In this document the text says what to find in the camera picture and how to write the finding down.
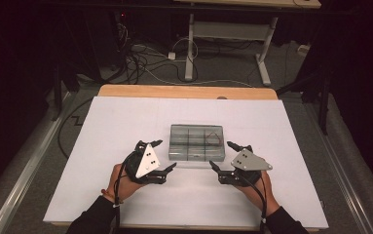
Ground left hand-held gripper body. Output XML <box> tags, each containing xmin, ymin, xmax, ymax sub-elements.
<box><xmin>123</xmin><ymin>139</ymin><xmax>169</xmax><ymax>186</ymax></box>

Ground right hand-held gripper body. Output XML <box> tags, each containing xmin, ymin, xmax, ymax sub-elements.
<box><xmin>217</xmin><ymin>143</ymin><xmax>274</xmax><ymax>188</ymax></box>

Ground red string loop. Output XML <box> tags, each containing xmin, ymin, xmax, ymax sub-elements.
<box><xmin>205</xmin><ymin>131</ymin><xmax>223</xmax><ymax>147</ymax></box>

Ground clear grey compartment box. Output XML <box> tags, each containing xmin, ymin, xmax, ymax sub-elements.
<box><xmin>168</xmin><ymin>123</ymin><xmax>227</xmax><ymax>163</ymax></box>

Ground person's right hand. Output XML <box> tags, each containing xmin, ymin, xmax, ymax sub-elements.
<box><xmin>235</xmin><ymin>170</ymin><xmax>281</xmax><ymax>218</ymax></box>

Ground person's left hand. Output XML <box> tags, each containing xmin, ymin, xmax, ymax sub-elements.
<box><xmin>103</xmin><ymin>163</ymin><xmax>147</xmax><ymax>205</ymax></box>

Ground wooden table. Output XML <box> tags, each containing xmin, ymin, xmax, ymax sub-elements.
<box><xmin>51</xmin><ymin>84</ymin><xmax>319</xmax><ymax>233</ymax></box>

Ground black stand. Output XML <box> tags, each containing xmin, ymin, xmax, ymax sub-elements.
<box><xmin>51</xmin><ymin>61</ymin><xmax>82</xmax><ymax>122</ymax></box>
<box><xmin>275</xmin><ymin>62</ymin><xmax>334</xmax><ymax>137</ymax></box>

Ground black device with red light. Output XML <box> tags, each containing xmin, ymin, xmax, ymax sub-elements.
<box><xmin>110</xmin><ymin>9</ymin><xmax>134</xmax><ymax>50</ymax></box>

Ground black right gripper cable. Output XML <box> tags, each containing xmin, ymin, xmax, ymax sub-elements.
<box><xmin>235</xmin><ymin>171</ymin><xmax>270</xmax><ymax>234</ymax></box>

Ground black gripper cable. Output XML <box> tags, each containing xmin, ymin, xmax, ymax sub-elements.
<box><xmin>235</xmin><ymin>171</ymin><xmax>270</xmax><ymax>234</ymax></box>
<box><xmin>112</xmin><ymin>151</ymin><xmax>140</xmax><ymax>234</ymax></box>

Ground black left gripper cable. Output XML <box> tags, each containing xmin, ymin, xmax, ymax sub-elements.
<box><xmin>112</xmin><ymin>151</ymin><xmax>140</xmax><ymax>234</ymax></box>

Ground white floor cable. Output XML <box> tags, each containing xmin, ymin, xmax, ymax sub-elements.
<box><xmin>131</xmin><ymin>43</ymin><xmax>254</xmax><ymax>89</ymax></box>

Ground tangle of black floor cables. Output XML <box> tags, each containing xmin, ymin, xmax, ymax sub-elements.
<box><xmin>108</xmin><ymin>21</ymin><xmax>205</xmax><ymax>86</ymax></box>

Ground metal floor rail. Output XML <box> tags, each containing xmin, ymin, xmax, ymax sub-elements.
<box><xmin>0</xmin><ymin>92</ymin><xmax>74</xmax><ymax>234</ymax></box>
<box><xmin>303</xmin><ymin>102</ymin><xmax>373</xmax><ymax>234</ymax></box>

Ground black floor cable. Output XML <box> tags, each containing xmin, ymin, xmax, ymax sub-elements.
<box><xmin>56</xmin><ymin>97</ymin><xmax>94</xmax><ymax>161</ymax></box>

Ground white desk frame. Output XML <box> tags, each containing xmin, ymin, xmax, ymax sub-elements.
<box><xmin>183</xmin><ymin>12</ymin><xmax>280</xmax><ymax>88</ymax></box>

